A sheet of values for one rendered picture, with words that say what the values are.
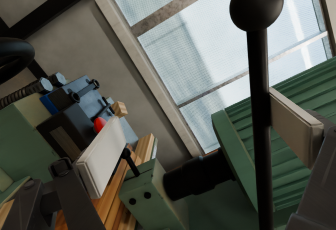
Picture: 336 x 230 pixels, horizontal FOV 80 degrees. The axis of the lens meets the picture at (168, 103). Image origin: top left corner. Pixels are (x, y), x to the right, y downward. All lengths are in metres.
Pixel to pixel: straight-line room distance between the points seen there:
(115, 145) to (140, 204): 0.22
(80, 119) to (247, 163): 0.23
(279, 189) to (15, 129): 0.35
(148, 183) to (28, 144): 0.18
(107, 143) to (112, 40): 1.50
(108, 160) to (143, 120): 1.64
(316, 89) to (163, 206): 0.29
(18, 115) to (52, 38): 1.52
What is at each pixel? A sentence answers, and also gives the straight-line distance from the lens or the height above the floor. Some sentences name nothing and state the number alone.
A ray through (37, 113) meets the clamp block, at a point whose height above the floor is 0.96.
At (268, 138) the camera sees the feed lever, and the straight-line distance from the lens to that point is 0.19.
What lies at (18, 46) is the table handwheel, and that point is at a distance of 0.40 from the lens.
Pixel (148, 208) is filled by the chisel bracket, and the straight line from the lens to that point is 0.39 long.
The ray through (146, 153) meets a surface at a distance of 0.59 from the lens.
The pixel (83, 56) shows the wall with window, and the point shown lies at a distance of 1.74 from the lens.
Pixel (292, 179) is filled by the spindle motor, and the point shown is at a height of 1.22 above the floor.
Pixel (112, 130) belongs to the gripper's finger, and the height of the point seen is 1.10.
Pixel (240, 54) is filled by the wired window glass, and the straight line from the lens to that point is 1.76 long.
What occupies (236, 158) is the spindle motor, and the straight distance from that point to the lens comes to 0.29.
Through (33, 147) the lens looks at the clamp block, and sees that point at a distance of 0.34.
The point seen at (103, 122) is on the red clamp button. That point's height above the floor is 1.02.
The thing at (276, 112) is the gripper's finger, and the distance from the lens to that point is 0.17.
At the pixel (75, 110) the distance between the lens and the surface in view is 0.31.
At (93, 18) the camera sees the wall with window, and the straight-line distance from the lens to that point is 1.68.
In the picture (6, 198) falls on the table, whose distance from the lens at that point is 0.35.
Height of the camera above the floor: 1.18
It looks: 12 degrees down
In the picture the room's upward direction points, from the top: 63 degrees clockwise
